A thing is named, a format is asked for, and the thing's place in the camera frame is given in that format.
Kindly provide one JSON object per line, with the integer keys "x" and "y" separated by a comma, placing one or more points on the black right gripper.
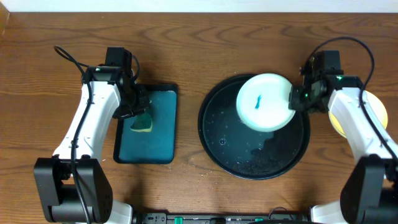
{"x": 294, "y": 102}

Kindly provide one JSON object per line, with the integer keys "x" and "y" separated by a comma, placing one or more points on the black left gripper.
{"x": 137, "y": 104}

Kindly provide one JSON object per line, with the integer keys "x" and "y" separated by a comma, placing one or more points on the green yellow sponge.
{"x": 142, "y": 123}

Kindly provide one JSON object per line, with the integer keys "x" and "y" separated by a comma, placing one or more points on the light green plate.
{"x": 262, "y": 102}

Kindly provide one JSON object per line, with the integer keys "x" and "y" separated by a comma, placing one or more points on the yellow plate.
{"x": 377, "y": 106}

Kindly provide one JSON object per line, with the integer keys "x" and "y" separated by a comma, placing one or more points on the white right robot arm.
{"x": 370, "y": 193}

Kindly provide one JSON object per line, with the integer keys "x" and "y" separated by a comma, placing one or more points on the black rectangular water tray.
{"x": 156, "y": 146}

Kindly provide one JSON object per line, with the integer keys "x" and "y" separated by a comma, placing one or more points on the round black tray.
{"x": 244, "y": 152}

